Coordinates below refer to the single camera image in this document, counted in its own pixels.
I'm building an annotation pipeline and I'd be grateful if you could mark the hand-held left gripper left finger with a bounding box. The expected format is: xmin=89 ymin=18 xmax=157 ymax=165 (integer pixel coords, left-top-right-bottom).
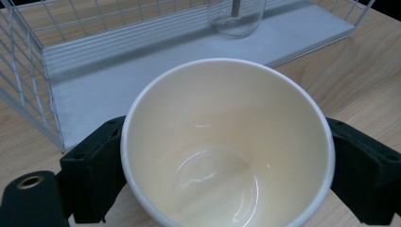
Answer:
xmin=59 ymin=115 xmax=128 ymax=224

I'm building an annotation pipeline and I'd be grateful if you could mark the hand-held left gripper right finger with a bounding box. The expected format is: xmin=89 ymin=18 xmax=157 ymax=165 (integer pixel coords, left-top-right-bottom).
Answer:
xmin=325 ymin=116 xmax=401 ymax=226

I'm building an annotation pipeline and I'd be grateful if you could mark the white wire shelf rack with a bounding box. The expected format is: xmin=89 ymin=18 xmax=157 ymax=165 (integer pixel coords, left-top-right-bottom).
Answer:
xmin=0 ymin=0 xmax=376 ymax=153

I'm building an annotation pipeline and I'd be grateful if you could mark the cream ceramic cup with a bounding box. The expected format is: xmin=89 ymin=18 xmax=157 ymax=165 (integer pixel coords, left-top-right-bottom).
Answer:
xmin=119 ymin=57 xmax=336 ymax=227

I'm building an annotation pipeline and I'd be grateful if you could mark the clear jar with white lid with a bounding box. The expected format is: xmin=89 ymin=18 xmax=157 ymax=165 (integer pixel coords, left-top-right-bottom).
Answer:
xmin=206 ymin=0 xmax=268 ymax=40

